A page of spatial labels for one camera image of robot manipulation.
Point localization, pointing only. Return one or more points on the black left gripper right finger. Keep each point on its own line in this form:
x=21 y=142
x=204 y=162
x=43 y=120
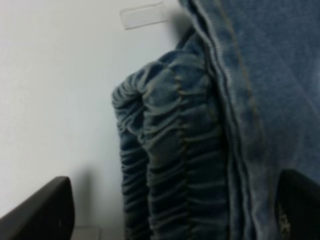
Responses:
x=297 y=207

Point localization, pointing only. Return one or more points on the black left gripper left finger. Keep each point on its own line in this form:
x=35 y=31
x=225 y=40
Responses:
x=49 y=214

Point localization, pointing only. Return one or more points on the children's blue denim shorts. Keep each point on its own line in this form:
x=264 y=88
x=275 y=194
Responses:
x=207 y=129

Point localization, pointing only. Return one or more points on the clear tape strip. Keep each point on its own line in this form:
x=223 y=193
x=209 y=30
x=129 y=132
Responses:
x=141 y=16

